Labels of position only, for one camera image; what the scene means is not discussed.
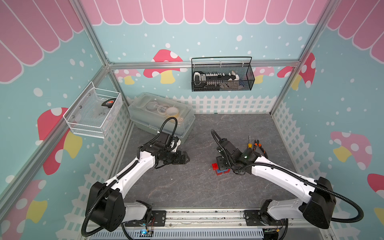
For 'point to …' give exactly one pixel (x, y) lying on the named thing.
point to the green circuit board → (144, 233)
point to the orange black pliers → (256, 143)
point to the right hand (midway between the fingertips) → (220, 161)
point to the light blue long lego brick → (219, 171)
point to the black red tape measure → (109, 103)
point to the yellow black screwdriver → (249, 145)
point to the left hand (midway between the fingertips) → (182, 162)
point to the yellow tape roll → (172, 112)
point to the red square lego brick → (218, 174)
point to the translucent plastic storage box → (150, 111)
